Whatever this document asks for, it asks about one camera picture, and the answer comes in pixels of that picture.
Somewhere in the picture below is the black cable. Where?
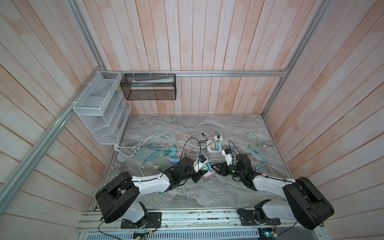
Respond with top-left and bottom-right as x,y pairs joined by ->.
185,132 -> 211,161

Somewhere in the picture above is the pink charger on blue strip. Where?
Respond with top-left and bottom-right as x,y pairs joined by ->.
176,149 -> 184,159

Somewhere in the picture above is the white power cord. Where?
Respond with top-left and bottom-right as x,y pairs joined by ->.
113,131 -> 193,178

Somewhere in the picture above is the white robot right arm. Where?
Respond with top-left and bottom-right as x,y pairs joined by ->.
212,154 -> 335,230

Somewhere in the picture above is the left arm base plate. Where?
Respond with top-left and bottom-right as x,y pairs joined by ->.
121,202 -> 162,229

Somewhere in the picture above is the blue power strip cube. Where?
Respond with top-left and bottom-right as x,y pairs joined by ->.
169,152 -> 185,164

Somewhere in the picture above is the white wire mesh shelf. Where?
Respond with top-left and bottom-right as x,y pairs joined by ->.
73,72 -> 132,145

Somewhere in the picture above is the pink power strip cube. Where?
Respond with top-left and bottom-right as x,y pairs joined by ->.
203,171 -> 215,178

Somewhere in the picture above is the pink multi-head charging cable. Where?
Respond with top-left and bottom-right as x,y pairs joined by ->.
175,133 -> 193,160

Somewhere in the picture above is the teal multi-head charging cable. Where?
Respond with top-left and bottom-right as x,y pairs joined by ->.
251,149 -> 267,171

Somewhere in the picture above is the teal cable on left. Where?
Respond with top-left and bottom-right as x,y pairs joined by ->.
133,133 -> 169,163

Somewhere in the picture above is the white power strip cube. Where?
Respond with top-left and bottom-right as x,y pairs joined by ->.
207,135 -> 223,154

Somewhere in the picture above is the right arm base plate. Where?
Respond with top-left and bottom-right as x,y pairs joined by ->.
237,199 -> 281,226

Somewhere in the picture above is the black mesh wall basket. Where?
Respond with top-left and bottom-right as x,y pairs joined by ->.
120,73 -> 177,101

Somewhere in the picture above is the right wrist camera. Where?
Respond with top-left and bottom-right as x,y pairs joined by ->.
222,149 -> 234,166

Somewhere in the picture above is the teal USB charger plug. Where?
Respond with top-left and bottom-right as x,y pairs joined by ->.
207,163 -> 214,172

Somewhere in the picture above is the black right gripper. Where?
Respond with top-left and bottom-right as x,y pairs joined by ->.
211,160 -> 243,178

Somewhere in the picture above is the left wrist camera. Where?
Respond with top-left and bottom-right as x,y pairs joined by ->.
198,155 -> 208,164

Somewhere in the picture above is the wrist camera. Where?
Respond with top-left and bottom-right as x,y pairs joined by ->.
198,155 -> 208,164
222,149 -> 234,166

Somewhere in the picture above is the teal charger on blue strip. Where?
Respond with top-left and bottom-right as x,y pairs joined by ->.
170,147 -> 178,158

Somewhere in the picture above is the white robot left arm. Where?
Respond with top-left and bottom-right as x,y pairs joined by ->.
95,157 -> 208,224

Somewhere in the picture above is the aluminium front rail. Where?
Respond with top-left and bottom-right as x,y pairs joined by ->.
76,208 -> 325,233

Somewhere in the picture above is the light green multi-head charging cable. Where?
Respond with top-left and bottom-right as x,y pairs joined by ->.
243,132 -> 262,152

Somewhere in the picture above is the teal charger on white strip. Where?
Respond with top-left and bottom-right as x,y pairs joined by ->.
215,142 -> 221,151

